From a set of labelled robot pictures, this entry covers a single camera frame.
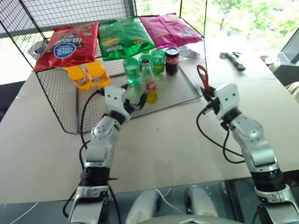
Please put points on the grey laptop screen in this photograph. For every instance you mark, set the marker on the grey laptop screen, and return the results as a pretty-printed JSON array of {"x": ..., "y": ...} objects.
[{"x": 292, "y": 49}]

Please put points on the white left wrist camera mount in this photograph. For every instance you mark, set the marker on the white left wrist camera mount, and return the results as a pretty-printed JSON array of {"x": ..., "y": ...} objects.
[{"x": 114, "y": 96}]

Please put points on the grey robot torso top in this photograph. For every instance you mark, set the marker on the grey robot torso top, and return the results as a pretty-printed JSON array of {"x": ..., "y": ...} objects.
[{"x": 191, "y": 220}]

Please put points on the red bottle opener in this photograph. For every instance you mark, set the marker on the red bottle opener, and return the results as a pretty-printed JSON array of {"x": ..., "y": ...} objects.
[{"x": 202, "y": 74}]

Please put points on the black hammer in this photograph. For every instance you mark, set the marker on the black hammer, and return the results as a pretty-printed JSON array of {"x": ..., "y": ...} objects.
[{"x": 234, "y": 59}]

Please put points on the glass bottle with orange drink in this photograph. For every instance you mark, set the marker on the glass bottle with orange drink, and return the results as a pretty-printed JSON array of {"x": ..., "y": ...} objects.
[{"x": 149, "y": 81}]

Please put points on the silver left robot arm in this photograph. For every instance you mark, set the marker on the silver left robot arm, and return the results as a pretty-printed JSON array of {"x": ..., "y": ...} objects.
[{"x": 100, "y": 149}]

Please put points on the red chips bag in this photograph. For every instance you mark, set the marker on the red chips bag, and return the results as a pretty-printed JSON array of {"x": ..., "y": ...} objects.
[{"x": 67, "y": 45}]

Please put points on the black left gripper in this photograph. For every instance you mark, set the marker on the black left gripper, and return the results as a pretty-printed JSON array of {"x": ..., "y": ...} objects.
[{"x": 130, "y": 107}]

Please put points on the dark cola can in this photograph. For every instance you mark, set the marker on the dark cola can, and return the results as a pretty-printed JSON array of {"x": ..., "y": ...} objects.
[{"x": 172, "y": 61}]

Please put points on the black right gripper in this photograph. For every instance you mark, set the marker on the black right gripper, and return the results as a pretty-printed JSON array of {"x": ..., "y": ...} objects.
[{"x": 212, "y": 106}]

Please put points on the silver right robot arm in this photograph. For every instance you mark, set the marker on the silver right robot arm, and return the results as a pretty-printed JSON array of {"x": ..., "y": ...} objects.
[{"x": 254, "y": 142}]

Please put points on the silver rounded robot leg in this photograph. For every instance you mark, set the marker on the silver rounded robot leg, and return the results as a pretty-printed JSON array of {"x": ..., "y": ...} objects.
[
  {"x": 201, "y": 203},
  {"x": 142, "y": 206}
]

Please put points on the green plastic soda bottle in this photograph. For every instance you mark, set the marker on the green plastic soda bottle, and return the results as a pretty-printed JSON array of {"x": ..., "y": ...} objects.
[
  {"x": 158, "y": 61},
  {"x": 131, "y": 70},
  {"x": 145, "y": 54}
]

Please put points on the green chips bag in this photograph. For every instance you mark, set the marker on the green chips bag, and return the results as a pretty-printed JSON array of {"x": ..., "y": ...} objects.
[
  {"x": 134, "y": 35},
  {"x": 109, "y": 42}
]

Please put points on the black box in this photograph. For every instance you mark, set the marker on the black box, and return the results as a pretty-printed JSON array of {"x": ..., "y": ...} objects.
[{"x": 287, "y": 74}]

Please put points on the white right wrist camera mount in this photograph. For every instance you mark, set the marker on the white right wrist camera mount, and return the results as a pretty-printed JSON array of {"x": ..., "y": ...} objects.
[{"x": 227, "y": 98}]

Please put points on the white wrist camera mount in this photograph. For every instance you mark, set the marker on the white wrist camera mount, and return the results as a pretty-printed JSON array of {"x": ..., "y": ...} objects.
[
  {"x": 114, "y": 96},
  {"x": 227, "y": 98}
]

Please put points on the beige cloth item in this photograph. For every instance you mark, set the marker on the beige cloth item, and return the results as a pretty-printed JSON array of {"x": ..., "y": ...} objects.
[{"x": 294, "y": 92}]

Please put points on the orange soda plastic bottle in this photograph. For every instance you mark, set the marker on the orange soda plastic bottle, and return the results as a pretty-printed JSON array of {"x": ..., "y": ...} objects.
[
  {"x": 99, "y": 72},
  {"x": 80, "y": 78}
]

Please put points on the pink chips bag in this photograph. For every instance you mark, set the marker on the pink chips bag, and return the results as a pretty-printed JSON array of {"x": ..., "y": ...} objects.
[
  {"x": 154, "y": 32},
  {"x": 181, "y": 30}
]

